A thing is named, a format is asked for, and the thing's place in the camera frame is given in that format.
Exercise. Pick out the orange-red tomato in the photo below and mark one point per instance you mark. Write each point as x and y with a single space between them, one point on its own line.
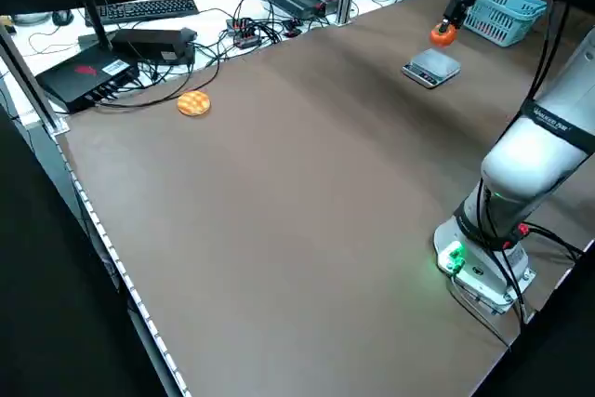
441 38

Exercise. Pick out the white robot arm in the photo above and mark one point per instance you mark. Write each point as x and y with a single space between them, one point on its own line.
525 160

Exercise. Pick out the light blue plastic basket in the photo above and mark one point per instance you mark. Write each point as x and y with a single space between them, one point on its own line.
493 25

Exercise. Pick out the grey digital kitchen scale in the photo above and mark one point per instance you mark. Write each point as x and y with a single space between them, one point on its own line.
430 64

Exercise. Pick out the black plug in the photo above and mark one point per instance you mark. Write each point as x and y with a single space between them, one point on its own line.
292 27

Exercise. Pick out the grey hub with red plugs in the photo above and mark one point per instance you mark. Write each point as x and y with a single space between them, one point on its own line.
244 34

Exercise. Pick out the round yellow bread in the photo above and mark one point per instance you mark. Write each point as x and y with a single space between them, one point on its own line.
194 104

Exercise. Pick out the black keyboard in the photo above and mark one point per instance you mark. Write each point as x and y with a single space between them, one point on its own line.
139 9

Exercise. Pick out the large black power adapter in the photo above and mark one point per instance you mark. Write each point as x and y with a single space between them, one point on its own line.
149 41

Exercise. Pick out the black monitor stand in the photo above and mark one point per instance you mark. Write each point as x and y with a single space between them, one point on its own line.
95 20

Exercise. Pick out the small black round device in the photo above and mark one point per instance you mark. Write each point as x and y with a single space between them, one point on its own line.
62 17

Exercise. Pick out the black box with red logo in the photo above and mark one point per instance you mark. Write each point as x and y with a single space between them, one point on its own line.
79 76

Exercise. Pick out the grey round base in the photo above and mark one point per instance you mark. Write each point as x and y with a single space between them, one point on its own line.
30 18

